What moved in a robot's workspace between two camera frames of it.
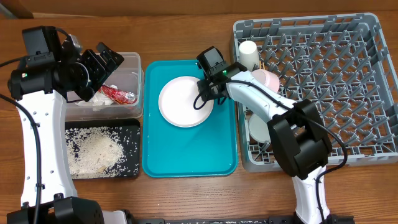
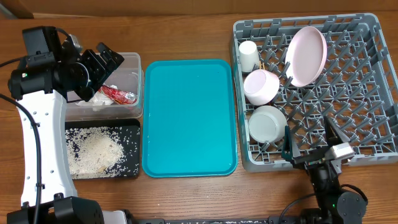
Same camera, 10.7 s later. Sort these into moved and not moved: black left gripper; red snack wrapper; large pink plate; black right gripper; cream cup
Moved: large pink plate; black right gripper
Not moved: red snack wrapper; cream cup; black left gripper
